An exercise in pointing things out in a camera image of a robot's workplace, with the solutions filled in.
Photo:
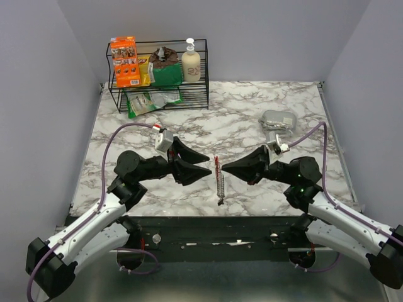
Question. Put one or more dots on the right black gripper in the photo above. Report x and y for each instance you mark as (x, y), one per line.
(251, 167)

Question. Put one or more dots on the red carabiner keyring with chain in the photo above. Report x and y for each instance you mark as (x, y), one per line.
(220, 181)

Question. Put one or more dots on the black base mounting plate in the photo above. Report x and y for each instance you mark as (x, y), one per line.
(207, 239)

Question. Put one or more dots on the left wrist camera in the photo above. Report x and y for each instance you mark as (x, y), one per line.
(163, 141)

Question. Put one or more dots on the cream soap pump bottle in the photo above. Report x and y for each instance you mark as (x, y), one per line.
(191, 62)

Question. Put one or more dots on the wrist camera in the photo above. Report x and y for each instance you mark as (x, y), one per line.
(275, 144)
(163, 141)

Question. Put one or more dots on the yellow snack bag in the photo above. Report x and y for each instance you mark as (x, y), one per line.
(143, 62)

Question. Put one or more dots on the orange product box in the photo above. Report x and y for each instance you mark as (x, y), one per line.
(125, 61)

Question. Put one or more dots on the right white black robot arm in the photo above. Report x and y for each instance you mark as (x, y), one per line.
(328, 222)

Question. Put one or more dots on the aluminium extrusion rail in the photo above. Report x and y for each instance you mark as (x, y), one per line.
(366, 241)

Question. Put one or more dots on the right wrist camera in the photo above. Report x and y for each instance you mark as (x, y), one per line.
(275, 144)

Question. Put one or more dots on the brown green coffee bag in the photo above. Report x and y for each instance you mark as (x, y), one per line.
(164, 68)

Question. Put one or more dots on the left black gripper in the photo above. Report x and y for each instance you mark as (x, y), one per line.
(183, 172)

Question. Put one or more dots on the white green pouch bag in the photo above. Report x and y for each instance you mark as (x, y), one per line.
(160, 99)

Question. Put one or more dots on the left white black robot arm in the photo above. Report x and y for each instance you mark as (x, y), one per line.
(53, 264)

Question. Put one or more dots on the green white snack bag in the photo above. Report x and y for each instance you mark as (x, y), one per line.
(139, 103)

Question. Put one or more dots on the black wire shelf rack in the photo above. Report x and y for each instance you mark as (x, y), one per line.
(195, 95)

